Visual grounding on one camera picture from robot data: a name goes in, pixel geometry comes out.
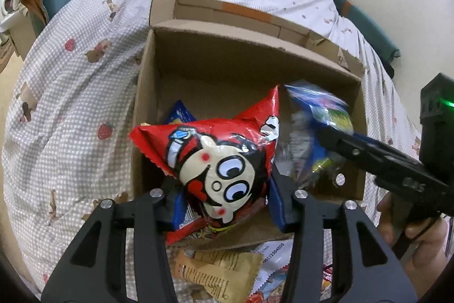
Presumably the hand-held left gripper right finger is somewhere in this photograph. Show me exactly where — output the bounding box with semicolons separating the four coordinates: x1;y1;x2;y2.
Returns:
269;163;418;303

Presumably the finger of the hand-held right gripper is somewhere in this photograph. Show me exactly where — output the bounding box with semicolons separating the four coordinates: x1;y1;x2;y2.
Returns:
316;126;423;180

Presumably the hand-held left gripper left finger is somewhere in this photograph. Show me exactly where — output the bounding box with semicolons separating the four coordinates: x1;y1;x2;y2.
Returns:
41;179;185;303

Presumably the red cartoon snack bag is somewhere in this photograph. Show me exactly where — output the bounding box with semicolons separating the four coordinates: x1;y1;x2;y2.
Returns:
128;85;281;247

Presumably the blue and white packet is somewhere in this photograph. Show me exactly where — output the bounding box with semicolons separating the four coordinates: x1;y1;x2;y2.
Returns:
273;79;355;190

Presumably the tan snack packet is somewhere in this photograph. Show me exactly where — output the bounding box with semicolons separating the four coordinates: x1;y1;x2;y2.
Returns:
172;246;265;303

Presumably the white and red cartoon packet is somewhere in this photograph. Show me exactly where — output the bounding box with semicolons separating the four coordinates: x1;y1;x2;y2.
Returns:
246;268;336;303

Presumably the blue bear snack packet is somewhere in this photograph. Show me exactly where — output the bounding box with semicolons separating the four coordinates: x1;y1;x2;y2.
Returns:
161;100;197;126

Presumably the brown cardboard box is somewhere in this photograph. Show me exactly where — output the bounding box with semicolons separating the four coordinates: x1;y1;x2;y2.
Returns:
129;0;367;250

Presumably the person's right hand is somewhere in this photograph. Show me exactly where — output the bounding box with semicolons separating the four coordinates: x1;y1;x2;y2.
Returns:
376;192;451;300

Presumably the teal pillow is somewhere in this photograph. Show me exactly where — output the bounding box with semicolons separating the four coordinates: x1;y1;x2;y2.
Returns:
315;0;401;58

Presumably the printed checked bedsheet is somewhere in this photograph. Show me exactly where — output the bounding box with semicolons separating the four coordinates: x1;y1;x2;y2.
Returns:
2;0;426;303

